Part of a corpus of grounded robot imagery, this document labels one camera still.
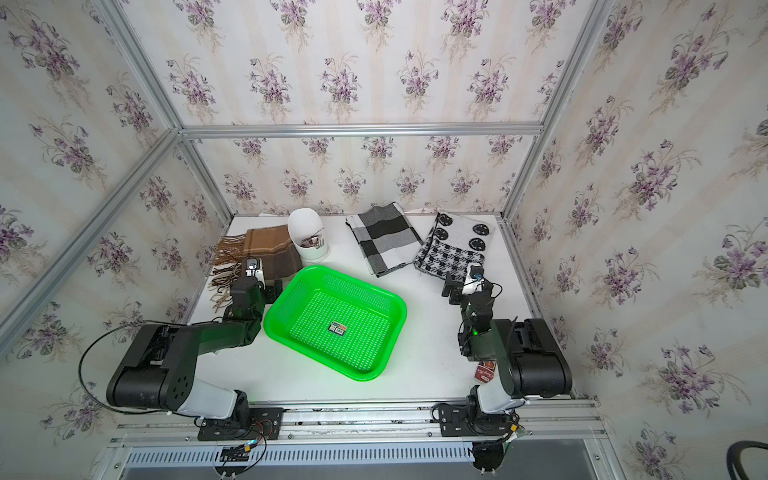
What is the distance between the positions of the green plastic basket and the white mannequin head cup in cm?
6

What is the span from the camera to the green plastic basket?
2.82 feet

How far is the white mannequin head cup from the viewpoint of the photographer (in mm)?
1002
